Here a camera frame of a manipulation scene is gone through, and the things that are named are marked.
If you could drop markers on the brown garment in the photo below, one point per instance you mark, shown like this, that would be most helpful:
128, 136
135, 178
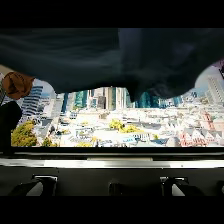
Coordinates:
17, 85

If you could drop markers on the dark grey garment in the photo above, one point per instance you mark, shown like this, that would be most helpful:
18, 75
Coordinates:
100, 56

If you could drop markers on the black garment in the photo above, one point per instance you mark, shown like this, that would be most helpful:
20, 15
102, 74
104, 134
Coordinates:
8, 123

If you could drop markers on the silver frame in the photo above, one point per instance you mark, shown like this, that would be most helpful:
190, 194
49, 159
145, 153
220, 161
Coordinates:
110, 163

